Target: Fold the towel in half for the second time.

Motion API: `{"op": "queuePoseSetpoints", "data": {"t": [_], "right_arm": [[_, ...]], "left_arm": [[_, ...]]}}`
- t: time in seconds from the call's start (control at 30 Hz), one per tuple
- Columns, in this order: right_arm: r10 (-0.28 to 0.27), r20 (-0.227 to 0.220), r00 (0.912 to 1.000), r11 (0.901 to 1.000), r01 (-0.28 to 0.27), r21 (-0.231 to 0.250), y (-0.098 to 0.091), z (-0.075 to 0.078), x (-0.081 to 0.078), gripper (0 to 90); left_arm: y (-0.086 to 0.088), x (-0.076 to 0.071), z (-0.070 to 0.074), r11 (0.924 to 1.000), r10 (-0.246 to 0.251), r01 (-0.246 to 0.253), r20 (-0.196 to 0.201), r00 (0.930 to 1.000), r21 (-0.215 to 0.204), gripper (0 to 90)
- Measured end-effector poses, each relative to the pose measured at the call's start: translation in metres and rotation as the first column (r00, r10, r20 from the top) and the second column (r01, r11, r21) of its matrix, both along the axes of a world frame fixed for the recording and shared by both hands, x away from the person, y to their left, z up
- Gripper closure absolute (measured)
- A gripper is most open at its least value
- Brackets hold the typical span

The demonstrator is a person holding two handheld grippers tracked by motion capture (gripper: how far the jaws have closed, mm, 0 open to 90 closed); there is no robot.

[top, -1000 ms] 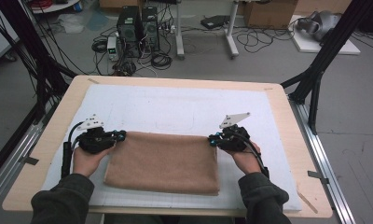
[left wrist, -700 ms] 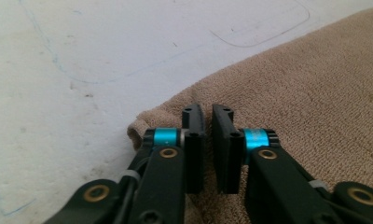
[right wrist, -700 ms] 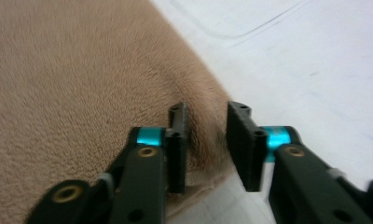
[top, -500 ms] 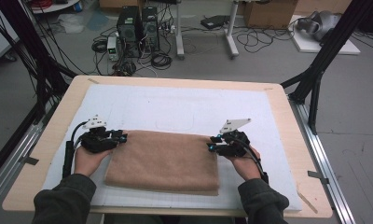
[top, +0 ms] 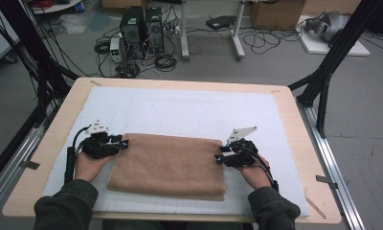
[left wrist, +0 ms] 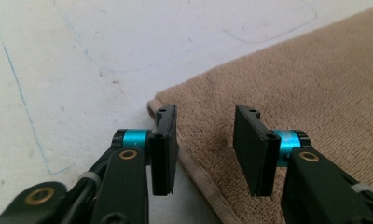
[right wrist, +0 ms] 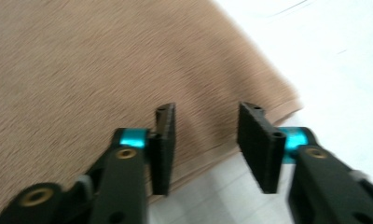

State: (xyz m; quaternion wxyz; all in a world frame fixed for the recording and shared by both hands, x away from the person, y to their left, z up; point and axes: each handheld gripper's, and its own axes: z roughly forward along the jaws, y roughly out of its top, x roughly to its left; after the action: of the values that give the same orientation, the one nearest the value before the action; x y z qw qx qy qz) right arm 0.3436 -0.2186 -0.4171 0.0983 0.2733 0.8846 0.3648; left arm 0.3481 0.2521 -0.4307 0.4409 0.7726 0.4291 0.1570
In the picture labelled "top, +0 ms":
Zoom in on aluminium rail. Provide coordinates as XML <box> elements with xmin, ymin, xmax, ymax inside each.
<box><xmin>296</xmin><ymin>100</ymin><xmax>366</xmax><ymax>230</ymax></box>
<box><xmin>0</xmin><ymin>127</ymin><xmax>45</xmax><ymax>219</ymax></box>

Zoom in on clear plastic sheet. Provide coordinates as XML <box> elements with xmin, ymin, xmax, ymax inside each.
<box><xmin>58</xmin><ymin>13</ymin><xmax>88</xmax><ymax>35</ymax></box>

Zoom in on grey tape strip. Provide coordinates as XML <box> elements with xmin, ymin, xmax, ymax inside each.
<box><xmin>315</xmin><ymin>174</ymin><xmax>339</xmax><ymax>190</ymax></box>

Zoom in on tan towel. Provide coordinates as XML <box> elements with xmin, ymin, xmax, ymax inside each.
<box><xmin>106</xmin><ymin>132</ymin><xmax>227</xmax><ymax>202</ymax></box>

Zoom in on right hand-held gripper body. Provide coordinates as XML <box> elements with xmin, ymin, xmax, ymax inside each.
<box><xmin>222</xmin><ymin>126</ymin><xmax>259</xmax><ymax>168</ymax></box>

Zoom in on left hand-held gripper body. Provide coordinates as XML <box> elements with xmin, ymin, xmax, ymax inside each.
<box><xmin>80</xmin><ymin>119</ymin><xmax>122</xmax><ymax>160</ymax></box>

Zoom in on tangled cable bundle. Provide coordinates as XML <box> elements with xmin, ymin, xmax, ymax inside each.
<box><xmin>114</xmin><ymin>61</ymin><xmax>141</xmax><ymax>80</ymax></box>

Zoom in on large cardboard box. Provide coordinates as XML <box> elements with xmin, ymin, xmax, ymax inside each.
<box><xmin>250</xmin><ymin>0</ymin><xmax>307</xmax><ymax>31</ymax></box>

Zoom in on round white table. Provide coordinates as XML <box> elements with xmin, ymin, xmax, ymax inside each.
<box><xmin>31</xmin><ymin>0</ymin><xmax>83</xmax><ymax>14</ymax></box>

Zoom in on small coiled black cable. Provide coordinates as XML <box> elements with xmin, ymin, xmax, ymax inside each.
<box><xmin>93</xmin><ymin>39</ymin><xmax>111</xmax><ymax>56</ymax></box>

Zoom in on white desk frame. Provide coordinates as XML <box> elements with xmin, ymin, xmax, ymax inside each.
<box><xmin>179</xmin><ymin>0</ymin><xmax>246</xmax><ymax>62</ymax></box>

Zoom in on black tape strip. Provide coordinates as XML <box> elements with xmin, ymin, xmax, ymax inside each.
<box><xmin>21</xmin><ymin>160</ymin><xmax>40</xmax><ymax>171</ymax></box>

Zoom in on grey rounded machine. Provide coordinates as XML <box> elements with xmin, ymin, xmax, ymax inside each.
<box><xmin>304</xmin><ymin>11</ymin><xmax>351</xmax><ymax>44</ymax></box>

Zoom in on narrow black computer tower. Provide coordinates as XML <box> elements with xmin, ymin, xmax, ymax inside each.
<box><xmin>145</xmin><ymin>6</ymin><xmax>165</xmax><ymax>54</ymax></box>

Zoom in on wide black computer tower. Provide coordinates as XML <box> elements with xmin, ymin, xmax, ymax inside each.
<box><xmin>120</xmin><ymin>6</ymin><xmax>146</xmax><ymax>60</ymax></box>

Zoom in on white floor board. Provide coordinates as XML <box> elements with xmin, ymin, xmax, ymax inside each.
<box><xmin>296</xmin><ymin>14</ymin><xmax>371</xmax><ymax>58</ymax></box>

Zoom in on person's left hand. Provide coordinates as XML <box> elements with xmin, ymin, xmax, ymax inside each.
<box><xmin>74</xmin><ymin>149</ymin><xmax>114</xmax><ymax>184</ymax></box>

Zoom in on black metal frame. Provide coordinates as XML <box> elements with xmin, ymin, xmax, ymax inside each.
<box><xmin>0</xmin><ymin>0</ymin><xmax>80</xmax><ymax>190</ymax></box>
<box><xmin>288</xmin><ymin>0</ymin><xmax>383</xmax><ymax>139</ymax></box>

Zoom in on person's right hand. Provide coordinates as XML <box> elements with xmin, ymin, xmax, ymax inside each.
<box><xmin>238</xmin><ymin>155</ymin><xmax>272</xmax><ymax>190</ymax></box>

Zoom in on white grid mat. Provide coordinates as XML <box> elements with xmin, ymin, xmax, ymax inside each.
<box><xmin>35</xmin><ymin>85</ymin><xmax>310</xmax><ymax>219</ymax></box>

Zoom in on small white power supply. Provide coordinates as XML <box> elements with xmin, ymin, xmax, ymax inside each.
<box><xmin>109</xmin><ymin>36</ymin><xmax>124</xmax><ymax>63</ymax></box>

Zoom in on flat black device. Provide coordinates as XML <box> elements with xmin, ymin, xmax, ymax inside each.
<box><xmin>206</xmin><ymin>14</ymin><xmax>237</xmax><ymax>32</ymax></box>

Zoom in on loose black floor cables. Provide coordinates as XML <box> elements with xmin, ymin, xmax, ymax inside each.
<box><xmin>241</xmin><ymin>28</ymin><xmax>304</xmax><ymax>56</ymax></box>

